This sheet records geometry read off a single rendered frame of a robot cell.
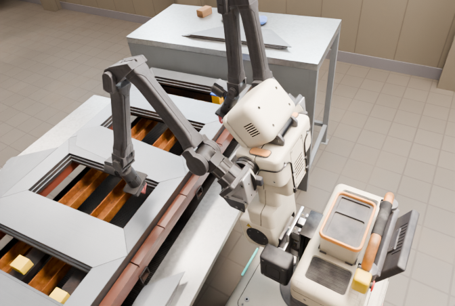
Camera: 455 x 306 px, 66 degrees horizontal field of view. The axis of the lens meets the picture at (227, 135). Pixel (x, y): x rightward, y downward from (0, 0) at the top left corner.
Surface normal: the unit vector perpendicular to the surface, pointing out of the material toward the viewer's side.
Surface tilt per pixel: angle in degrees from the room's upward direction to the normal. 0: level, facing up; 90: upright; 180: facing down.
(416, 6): 90
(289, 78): 90
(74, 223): 0
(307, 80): 90
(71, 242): 0
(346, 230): 0
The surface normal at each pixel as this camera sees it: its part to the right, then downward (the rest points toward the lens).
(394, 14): -0.52, 0.59
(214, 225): -0.09, -0.76
